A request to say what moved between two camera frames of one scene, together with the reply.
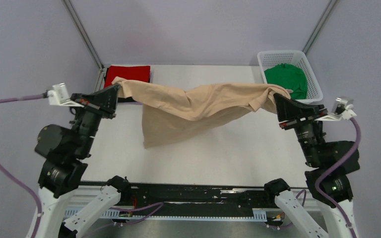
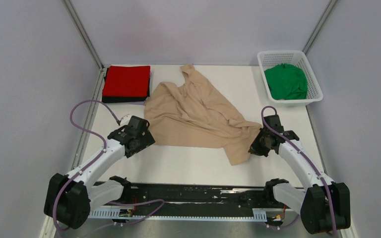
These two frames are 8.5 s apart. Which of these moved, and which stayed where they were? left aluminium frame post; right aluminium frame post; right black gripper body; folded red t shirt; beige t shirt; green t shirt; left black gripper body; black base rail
Moved: right black gripper body; left black gripper body; beige t shirt
Stayed: right aluminium frame post; left aluminium frame post; green t shirt; black base rail; folded red t shirt
